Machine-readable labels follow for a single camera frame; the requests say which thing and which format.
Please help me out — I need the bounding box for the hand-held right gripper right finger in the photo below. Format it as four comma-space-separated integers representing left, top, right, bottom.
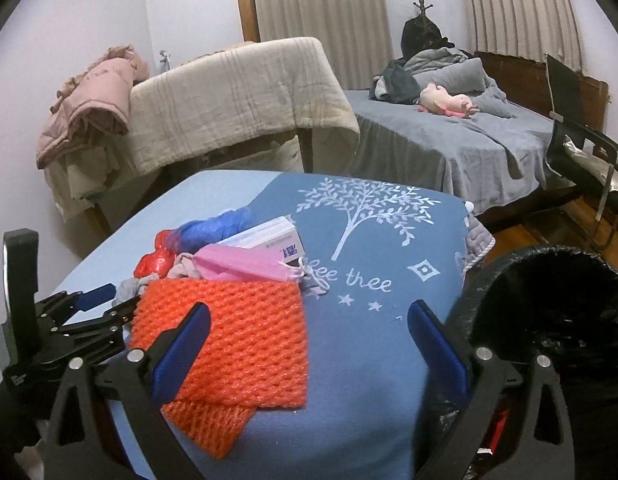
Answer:
408, 300, 577, 480

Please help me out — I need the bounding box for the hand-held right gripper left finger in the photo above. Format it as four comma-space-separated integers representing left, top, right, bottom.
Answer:
41, 301, 212, 480

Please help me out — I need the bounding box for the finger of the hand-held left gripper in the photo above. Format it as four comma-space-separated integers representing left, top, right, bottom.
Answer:
53, 294, 142, 343
35, 283, 118, 318

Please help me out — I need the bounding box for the orange foam net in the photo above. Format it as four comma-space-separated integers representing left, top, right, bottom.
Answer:
128, 277, 310, 461

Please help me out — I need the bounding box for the red cloth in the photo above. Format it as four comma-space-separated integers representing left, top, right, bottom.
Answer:
134, 230, 186, 279

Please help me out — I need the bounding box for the pale cloth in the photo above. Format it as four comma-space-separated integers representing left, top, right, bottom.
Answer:
113, 254, 202, 308

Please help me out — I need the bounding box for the pink face mask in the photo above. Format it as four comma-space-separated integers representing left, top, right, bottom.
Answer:
193, 244, 330, 297

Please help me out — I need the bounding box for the black lined trash bin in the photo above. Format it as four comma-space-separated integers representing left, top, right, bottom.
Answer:
434, 244, 618, 480

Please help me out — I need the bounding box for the cream cloth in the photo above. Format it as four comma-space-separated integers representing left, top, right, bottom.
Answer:
44, 144, 136, 222

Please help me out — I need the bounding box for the blue plastic bag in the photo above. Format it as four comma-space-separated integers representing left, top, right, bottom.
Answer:
176, 207, 256, 256

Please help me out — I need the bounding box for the white cardboard box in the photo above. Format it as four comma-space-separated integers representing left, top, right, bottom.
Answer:
216, 216, 306, 268

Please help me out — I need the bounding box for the blue tree-print tablecloth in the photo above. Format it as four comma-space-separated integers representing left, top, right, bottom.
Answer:
54, 170, 496, 480

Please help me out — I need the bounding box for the pink jacket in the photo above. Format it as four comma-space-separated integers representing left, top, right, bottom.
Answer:
36, 45, 150, 169

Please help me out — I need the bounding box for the bed with grey sheet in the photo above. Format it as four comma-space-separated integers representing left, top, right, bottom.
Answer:
341, 50, 610, 233

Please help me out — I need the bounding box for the silver seat cushion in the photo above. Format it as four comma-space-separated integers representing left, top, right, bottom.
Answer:
559, 137, 618, 182

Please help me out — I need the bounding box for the beige blanket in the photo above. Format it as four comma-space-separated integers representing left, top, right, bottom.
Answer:
129, 37, 361, 177

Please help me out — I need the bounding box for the pink plush toy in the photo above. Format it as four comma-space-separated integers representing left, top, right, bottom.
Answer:
416, 82, 480, 120

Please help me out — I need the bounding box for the dark clothes pile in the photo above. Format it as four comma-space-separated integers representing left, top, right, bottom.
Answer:
369, 60, 422, 106

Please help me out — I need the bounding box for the grey duvet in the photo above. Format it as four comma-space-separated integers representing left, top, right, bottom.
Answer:
404, 47, 516, 119

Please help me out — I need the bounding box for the black chair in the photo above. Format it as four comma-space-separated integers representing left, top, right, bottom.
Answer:
526, 54, 618, 261

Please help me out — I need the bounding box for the beige curtain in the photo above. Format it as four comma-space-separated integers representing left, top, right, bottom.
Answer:
249, 0, 394, 92
461, 0, 586, 74

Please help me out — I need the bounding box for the wooden door frame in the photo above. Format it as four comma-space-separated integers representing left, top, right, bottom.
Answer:
232, 0, 262, 44

